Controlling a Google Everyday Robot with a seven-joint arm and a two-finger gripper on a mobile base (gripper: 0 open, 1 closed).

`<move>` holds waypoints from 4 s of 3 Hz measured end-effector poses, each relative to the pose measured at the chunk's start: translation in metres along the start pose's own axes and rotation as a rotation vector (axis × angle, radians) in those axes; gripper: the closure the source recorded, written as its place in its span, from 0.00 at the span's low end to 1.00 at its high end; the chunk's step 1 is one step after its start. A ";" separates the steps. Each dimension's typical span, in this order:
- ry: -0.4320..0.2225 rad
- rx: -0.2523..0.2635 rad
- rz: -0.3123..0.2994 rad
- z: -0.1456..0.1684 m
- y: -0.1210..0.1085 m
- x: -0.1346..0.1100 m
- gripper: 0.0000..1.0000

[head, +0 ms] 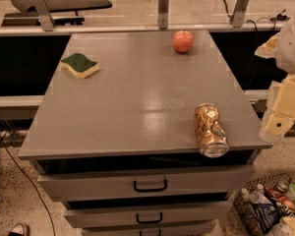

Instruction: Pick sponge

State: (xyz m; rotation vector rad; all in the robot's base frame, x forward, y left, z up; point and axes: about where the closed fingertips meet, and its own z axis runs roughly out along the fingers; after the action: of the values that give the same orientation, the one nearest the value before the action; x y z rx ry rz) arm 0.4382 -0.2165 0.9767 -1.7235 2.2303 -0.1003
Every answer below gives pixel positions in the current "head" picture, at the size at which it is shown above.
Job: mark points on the grey drawer cabinet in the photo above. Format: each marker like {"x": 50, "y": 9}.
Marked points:
{"x": 133, "y": 120}

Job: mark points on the left metal bracket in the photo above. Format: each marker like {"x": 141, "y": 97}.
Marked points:
{"x": 44, "y": 17}

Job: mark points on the wire basket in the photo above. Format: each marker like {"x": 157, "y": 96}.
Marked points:
{"x": 246, "y": 212}

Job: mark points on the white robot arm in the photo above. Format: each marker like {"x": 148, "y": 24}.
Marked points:
{"x": 281, "y": 47}

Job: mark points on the white horizontal rail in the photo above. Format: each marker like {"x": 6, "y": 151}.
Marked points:
{"x": 68, "y": 30}

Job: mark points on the metal bracket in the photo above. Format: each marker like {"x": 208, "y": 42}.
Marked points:
{"x": 237, "y": 18}
{"x": 162, "y": 14}
{"x": 44, "y": 17}

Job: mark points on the black top drawer handle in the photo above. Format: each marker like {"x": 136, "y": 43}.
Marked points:
{"x": 141, "y": 187}

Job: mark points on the red snack packet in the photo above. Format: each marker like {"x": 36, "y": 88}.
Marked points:
{"x": 280, "y": 197}

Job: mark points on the blue snack bag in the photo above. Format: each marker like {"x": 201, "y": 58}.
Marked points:
{"x": 267, "y": 215}

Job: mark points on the red apple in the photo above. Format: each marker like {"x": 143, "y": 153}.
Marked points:
{"x": 183, "y": 41}

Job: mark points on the right metal bracket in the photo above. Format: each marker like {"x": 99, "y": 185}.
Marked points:
{"x": 237, "y": 18}

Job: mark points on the middle metal bracket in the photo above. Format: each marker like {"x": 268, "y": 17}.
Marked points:
{"x": 162, "y": 14}

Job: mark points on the black middle drawer handle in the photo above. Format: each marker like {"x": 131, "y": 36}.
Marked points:
{"x": 149, "y": 218}

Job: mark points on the green and yellow sponge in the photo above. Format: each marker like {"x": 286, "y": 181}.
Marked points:
{"x": 79, "y": 65}

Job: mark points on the gold crushed soda can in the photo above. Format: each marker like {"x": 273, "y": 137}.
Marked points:
{"x": 210, "y": 136}

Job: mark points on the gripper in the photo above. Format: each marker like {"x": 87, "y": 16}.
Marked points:
{"x": 294, "y": 49}

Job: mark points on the black bottom drawer handle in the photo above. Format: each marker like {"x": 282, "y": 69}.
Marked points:
{"x": 152, "y": 232}

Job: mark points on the clear plastic water bottle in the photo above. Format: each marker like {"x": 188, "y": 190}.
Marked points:
{"x": 256, "y": 196}

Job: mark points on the black drawer handle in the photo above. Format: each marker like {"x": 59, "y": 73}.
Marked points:
{"x": 152, "y": 232}
{"x": 141, "y": 187}
{"x": 149, "y": 218}

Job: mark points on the sandal shoe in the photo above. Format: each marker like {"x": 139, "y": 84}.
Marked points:
{"x": 20, "y": 229}

